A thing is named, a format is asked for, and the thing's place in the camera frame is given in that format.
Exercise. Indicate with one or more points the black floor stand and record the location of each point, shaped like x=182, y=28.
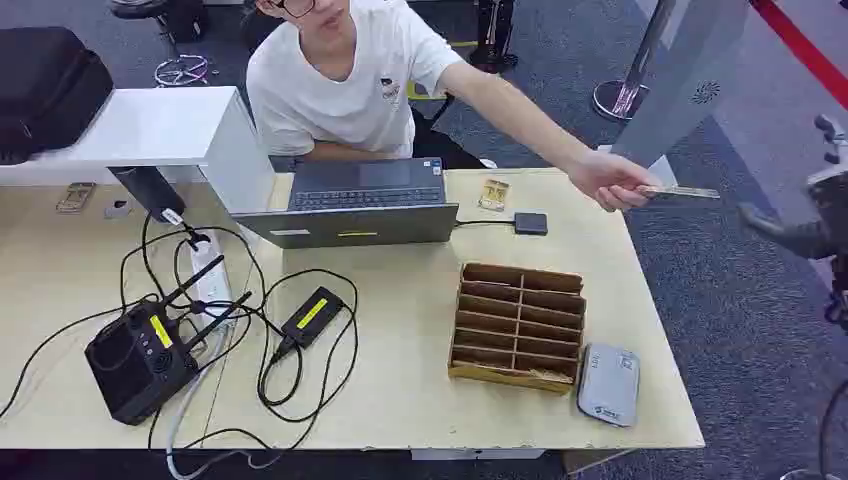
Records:
x=494, y=33

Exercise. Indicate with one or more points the thin card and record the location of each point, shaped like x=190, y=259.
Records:
x=689, y=193

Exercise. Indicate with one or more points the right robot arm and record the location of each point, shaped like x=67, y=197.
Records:
x=839, y=291

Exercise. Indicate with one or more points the white power strip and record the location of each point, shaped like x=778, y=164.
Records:
x=212, y=281

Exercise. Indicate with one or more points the chrome chair base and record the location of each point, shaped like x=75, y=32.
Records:
x=181, y=71

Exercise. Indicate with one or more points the black office chair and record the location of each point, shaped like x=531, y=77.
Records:
x=179, y=16

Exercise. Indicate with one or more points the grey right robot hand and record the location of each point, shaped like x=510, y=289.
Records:
x=811, y=238

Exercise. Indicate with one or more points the person's black chair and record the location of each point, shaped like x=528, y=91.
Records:
x=440, y=142

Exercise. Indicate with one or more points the black router with antennas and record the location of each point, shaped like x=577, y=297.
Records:
x=136, y=361

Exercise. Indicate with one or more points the small black adapter hub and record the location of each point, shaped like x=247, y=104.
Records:
x=531, y=224

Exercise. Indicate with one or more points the chrome stanchion post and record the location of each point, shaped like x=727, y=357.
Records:
x=623, y=93

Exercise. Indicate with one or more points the grey zip pouch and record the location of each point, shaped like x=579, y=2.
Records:
x=608, y=384

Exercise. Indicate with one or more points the black cylinder device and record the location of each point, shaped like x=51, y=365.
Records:
x=149, y=192

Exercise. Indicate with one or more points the black yellow-labelled power brick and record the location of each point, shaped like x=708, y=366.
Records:
x=311, y=318

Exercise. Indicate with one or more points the small flat metal holder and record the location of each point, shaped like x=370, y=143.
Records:
x=75, y=197

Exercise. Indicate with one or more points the grey standing panel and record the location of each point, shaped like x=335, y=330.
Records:
x=682, y=73

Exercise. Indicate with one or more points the red barrier belt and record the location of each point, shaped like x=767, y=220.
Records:
x=805, y=50

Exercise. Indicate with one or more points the person's left hand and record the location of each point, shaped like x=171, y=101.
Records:
x=613, y=182

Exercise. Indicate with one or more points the small grey block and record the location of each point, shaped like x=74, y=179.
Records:
x=118, y=209

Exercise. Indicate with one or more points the grey laptop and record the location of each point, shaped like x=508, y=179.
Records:
x=358, y=225

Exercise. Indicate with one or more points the wooden card box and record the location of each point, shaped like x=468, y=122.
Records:
x=517, y=328

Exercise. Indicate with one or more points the white desk shelf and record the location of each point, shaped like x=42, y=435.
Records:
x=159, y=126

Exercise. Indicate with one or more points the black bag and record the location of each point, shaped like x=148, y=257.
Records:
x=46, y=86

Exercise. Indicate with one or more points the person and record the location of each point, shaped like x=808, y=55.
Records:
x=331, y=86

